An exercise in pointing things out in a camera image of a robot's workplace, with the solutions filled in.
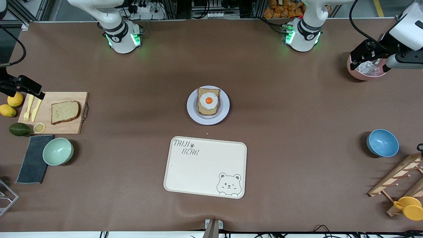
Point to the cream bear print tray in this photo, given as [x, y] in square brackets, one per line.
[205, 172]

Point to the mint green bowl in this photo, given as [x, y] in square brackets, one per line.
[57, 151]

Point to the orange snack bags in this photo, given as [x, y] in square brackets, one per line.
[281, 10]

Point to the lemon slice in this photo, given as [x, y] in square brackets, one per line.
[39, 128]

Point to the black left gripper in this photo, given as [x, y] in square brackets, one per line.
[384, 45]

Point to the brown table mat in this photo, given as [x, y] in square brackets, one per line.
[297, 181]

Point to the white power strip with plugs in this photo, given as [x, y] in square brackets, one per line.
[145, 9]

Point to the clear ice cube pile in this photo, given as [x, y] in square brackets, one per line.
[368, 68]

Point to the yellow plastic fork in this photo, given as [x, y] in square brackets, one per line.
[29, 105]

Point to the fried egg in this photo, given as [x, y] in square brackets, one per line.
[209, 103]

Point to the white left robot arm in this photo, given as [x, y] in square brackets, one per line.
[304, 36]

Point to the blue bowl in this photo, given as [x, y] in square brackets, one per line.
[382, 143]

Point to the aluminium frame post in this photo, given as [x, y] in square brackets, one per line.
[25, 25]

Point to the grey metal camera bracket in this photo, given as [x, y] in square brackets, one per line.
[213, 229]

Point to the oval yellow lemon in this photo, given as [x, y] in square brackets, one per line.
[8, 110]

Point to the yellow plastic knife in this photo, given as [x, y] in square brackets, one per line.
[36, 109]

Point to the round yellow lemon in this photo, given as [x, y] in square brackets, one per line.
[15, 100]

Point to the pale lavender round plate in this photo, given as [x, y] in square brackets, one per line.
[191, 112]

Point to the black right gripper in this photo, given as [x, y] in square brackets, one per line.
[7, 83]

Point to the pink bowl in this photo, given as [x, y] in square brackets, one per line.
[363, 77]

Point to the dark green avocado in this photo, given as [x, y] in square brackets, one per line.
[19, 129]

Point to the yellow cup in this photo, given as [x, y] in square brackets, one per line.
[411, 210]

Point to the wooden cutting board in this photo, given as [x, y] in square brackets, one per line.
[62, 129]

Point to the wooden drying rack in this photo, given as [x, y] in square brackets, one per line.
[395, 174]

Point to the dark grey cloth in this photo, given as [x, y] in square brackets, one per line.
[31, 165]

